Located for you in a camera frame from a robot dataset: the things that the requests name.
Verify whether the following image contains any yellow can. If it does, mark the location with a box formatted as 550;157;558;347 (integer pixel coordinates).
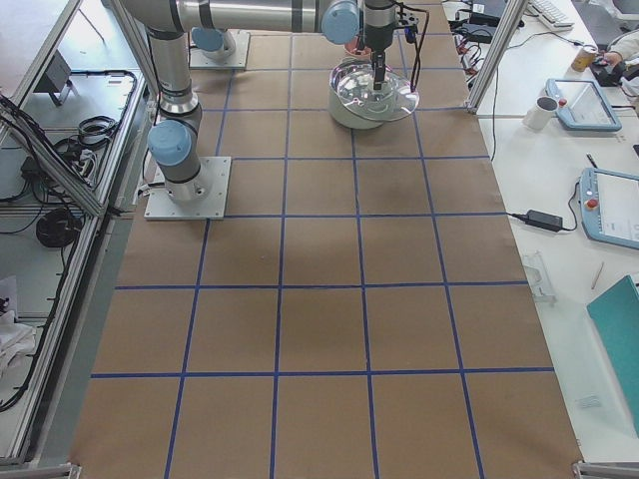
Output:
570;45;599;73

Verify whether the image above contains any teach pendant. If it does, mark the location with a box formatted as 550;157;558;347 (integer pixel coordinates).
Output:
545;79;622;133
578;168;638;249

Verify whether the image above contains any glass pot lid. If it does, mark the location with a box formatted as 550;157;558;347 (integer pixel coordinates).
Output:
333;63;419;122

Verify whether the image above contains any white mug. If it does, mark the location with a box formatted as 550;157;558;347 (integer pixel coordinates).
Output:
522;96;558;131

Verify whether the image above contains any teal folder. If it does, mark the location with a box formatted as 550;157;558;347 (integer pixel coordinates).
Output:
587;275;638;424

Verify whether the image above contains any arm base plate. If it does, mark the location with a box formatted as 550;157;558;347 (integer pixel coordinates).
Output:
189;28;251;70
145;157;232;221

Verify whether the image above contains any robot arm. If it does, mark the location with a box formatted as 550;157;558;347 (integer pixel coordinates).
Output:
123;1;419;204
191;27;236;61

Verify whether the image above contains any aluminium frame post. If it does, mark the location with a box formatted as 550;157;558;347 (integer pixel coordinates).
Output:
466;0;528;114

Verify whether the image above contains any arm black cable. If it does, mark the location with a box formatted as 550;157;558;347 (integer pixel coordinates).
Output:
398;2;431;94

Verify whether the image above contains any far teach pendant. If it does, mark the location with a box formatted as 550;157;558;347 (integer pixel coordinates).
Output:
545;79;622;133

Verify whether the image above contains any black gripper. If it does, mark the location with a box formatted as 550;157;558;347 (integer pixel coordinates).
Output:
362;0;418;91

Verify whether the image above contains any pale green cooking pot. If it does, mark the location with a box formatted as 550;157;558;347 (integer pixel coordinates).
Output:
328;57;392;130

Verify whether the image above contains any clear plastic holder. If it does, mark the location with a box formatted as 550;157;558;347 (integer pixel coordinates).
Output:
521;251;557;304

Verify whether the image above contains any near teach pendant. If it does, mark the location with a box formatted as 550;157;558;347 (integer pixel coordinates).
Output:
578;168;638;249

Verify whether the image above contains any pink bowl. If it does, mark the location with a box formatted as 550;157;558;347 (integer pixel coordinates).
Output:
343;36;371;60

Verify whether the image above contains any black power adapter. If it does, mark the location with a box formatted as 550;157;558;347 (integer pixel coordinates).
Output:
508;210;574;233

